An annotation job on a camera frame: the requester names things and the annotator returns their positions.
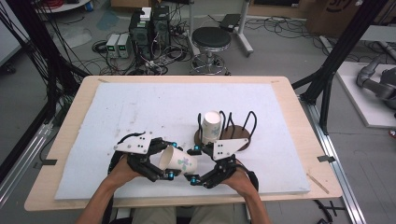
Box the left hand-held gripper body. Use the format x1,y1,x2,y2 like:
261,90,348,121
113,132,163,182

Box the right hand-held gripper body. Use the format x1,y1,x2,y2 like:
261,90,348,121
201,137,250,189

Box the white floral paper cup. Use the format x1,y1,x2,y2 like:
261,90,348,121
201,110,223,146
158,145,199,176

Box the brown cup holder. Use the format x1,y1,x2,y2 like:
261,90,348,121
193,110,259,153

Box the person's left hand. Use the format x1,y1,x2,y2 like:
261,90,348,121
106,153,144,189

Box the person's right hand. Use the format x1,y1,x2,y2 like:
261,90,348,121
220,165,259,199

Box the white foam mat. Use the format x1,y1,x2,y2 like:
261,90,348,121
54,81,312,201

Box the person's beige trousers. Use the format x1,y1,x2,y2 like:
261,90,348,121
130,204,248,224

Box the black tape piece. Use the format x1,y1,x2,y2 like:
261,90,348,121
317,154,337,163
33,159,59,170

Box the grey power supply unit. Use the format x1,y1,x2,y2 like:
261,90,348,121
106,33,121,59
117,33,134,60

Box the black computer tower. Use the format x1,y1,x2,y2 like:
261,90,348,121
151,5,172,58
128,10,154,61

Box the black round stool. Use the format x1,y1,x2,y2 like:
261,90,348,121
190,26,233,77

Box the flat black device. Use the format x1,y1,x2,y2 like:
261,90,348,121
219,13,242,33

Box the small white box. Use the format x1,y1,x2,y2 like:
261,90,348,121
139,7,153,22

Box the white platform board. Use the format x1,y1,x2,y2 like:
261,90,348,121
335,61,396,130

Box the white round table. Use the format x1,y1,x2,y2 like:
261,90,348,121
35,0,92,14

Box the brown cardboard box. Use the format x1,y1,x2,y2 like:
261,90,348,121
305,0,389,39

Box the tangle of floor cables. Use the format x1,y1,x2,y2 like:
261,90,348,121
91,38,194,77

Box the aluminium rail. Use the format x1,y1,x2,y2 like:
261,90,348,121
0,121,54,208
299,95,369,224

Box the black metal frame post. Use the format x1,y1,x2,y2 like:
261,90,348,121
291,0,390,135
5,0,90,101

